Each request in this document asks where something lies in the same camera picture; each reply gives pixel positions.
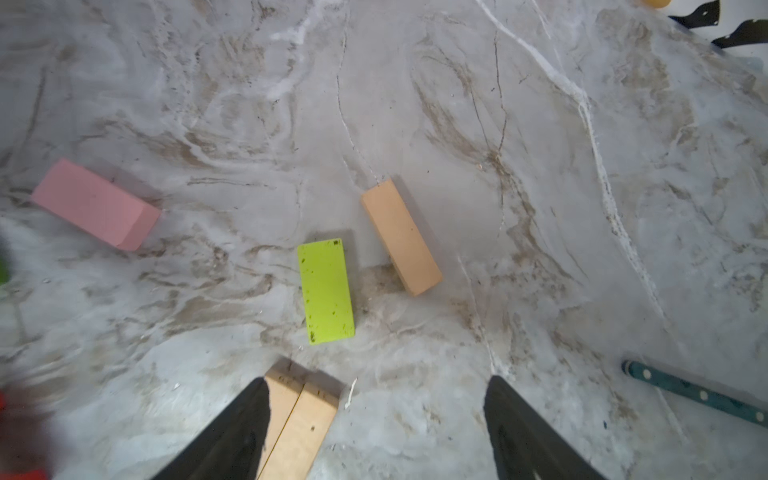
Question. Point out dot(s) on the dark green rectangular block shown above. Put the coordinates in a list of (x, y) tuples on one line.
[(4, 272)]

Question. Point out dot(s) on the lime green rectangular block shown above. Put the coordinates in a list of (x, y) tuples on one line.
[(325, 289)]

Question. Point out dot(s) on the natural wood block marked 58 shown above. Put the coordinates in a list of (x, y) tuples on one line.
[(411, 257)]

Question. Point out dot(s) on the red arch block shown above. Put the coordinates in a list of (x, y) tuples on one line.
[(20, 459)]

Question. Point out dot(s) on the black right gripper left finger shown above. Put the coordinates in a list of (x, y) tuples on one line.
[(230, 447)]

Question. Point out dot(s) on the pink rectangular block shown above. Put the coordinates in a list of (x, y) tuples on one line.
[(95, 205)]

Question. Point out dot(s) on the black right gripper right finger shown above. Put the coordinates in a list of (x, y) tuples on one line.
[(524, 445)]

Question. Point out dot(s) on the natural wood block marked 31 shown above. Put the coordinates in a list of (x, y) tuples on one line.
[(281, 402)]

